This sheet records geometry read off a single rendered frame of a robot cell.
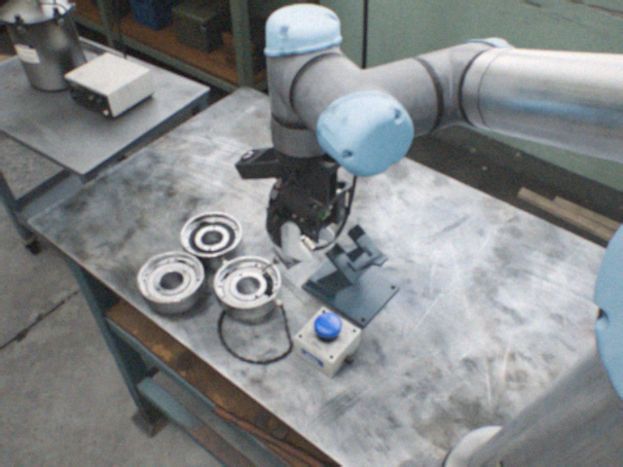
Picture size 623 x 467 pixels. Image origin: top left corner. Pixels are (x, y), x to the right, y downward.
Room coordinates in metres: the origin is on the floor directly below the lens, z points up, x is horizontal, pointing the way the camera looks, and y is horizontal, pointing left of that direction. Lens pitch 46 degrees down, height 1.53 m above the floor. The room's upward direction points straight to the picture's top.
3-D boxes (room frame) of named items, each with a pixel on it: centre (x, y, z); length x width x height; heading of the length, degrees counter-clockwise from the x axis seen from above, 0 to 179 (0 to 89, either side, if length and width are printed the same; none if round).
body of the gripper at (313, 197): (0.53, 0.00, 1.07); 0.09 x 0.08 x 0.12; 51
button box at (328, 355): (0.46, -0.03, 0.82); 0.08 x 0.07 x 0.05; 52
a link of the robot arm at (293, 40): (0.53, 0.01, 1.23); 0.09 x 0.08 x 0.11; 26
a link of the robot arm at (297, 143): (0.54, 0.01, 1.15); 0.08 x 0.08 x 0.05
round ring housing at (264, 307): (0.56, 0.10, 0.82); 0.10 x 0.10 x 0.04
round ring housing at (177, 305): (0.57, 0.22, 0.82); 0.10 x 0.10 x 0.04
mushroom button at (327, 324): (0.46, -0.03, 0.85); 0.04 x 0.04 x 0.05
